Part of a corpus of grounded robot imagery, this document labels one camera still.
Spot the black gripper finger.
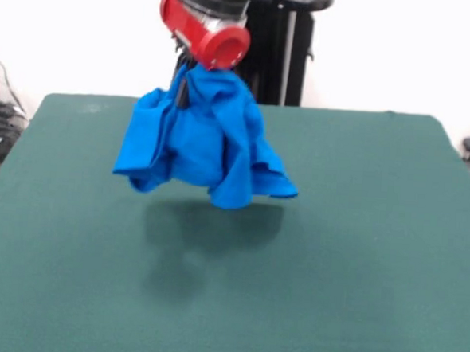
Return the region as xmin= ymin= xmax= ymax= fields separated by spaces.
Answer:
xmin=170 ymin=38 xmax=199 ymax=110

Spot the dark green tablecloth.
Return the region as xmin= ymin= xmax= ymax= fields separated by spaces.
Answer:
xmin=0 ymin=87 xmax=470 ymax=352

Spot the blue printed t-shirt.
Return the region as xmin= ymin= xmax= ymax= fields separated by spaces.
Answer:
xmin=110 ymin=58 xmax=307 ymax=215

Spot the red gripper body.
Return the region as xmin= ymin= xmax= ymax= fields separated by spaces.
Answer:
xmin=156 ymin=0 xmax=254 ymax=74

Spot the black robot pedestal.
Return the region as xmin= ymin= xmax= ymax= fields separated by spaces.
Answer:
xmin=171 ymin=0 xmax=335 ymax=110

